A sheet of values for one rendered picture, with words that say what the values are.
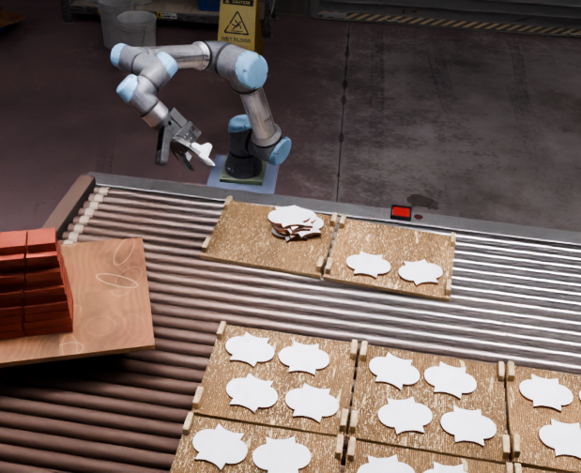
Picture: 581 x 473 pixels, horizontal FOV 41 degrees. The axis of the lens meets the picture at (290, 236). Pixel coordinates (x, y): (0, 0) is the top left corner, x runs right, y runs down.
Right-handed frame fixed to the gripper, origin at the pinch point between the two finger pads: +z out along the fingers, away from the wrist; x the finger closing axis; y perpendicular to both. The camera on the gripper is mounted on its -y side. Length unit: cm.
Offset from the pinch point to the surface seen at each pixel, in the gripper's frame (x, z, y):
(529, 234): -25, 103, 62
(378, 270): -17, 63, 12
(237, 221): 26.7, 29.3, 6.8
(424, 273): -25, 73, 19
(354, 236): 1, 58, 23
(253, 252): 11.1, 35.0, -3.6
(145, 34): 328, -5, 181
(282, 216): 10.5, 35.1, 13.0
